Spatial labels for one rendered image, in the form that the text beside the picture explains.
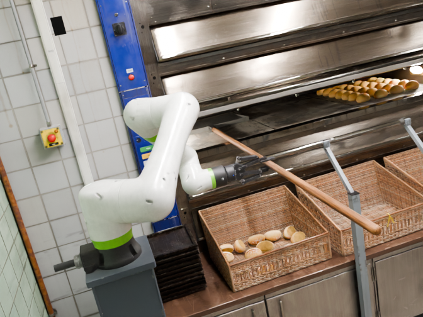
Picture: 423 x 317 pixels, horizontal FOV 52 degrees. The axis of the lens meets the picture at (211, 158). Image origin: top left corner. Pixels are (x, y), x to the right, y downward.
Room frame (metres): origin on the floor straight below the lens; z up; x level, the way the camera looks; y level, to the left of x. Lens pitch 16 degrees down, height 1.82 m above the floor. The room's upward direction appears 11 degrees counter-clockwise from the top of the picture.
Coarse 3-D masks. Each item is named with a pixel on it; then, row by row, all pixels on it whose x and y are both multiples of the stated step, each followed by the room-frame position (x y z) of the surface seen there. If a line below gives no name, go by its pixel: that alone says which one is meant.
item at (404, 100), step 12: (408, 96) 2.67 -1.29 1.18; (420, 96) 2.67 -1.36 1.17; (360, 108) 2.61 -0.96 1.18; (372, 108) 2.59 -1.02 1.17; (384, 108) 2.61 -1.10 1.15; (312, 120) 2.56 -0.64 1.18; (324, 120) 2.52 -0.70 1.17; (336, 120) 2.54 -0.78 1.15; (264, 132) 2.50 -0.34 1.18; (276, 132) 2.46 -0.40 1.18; (288, 132) 2.47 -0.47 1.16; (228, 144) 2.40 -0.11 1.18; (252, 144) 2.43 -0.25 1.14; (204, 156) 2.36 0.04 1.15
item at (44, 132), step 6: (54, 126) 2.15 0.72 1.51; (60, 126) 2.19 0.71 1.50; (42, 132) 2.13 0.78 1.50; (48, 132) 2.14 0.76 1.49; (54, 132) 2.14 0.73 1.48; (60, 132) 2.15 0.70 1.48; (42, 138) 2.13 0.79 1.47; (60, 138) 2.14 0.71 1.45; (48, 144) 2.13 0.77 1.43; (54, 144) 2.14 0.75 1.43; (60, 144) 2.14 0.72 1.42
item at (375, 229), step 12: (216, 132) 2.66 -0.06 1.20; (240, 144) 2.23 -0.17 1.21; (276, 168) 1.76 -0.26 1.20; (288, 180) 1.64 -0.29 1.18; (300, 180) 1.56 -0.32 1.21; (312, 192) 1.44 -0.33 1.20; (336, 204) 1.29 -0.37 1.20; (348, 216) 1.22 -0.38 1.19; (360, 216) 1.18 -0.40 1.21; (372, 228) 1.10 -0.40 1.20
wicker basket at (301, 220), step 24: (264, 192) 2.41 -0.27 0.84; (288, 192) 2.38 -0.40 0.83; (216, 216) 2.32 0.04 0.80; (240, 216) 2.34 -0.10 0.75; (264, 216) 2.36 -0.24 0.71; (288, 216) 2.39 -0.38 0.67; (312, 216) 2.13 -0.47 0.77; (216, 240) 2.05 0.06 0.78; (288, 240) 2.25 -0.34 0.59; (312, 240) 1.97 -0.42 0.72; (216, 264) 2.14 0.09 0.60; (240, 264) 1.88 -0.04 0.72; (264, 264) 1.90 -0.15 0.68; (288, 264) 1.94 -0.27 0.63; (312, 264) 1.96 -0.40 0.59; (240, 288) 1.87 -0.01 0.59
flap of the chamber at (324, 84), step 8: (400, 64) 2.48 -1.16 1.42; (408, 64) 2.48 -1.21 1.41; (416, 64) 2.58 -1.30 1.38; (368, 72) 2.43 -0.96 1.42; (376, 72) 2.44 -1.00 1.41; (384, 72) 2.61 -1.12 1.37; (336, 80) 2.39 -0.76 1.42; (344, 80) 2.40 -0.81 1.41; (304, 88) 2.35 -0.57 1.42; (312, 88) 2.35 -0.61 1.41; (320, 88) 2.57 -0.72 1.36; (264, 96) 2.30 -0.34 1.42; (272, 96) 2.31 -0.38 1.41; (280, 96) 2.31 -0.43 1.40; (232, 104) 2.26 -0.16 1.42; (240, 104) 2.27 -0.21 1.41; (248, 104) 2.28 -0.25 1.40; (200, 112) 2.22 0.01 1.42; (208, 112) 2.23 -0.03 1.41; (216, 112) 2.24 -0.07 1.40
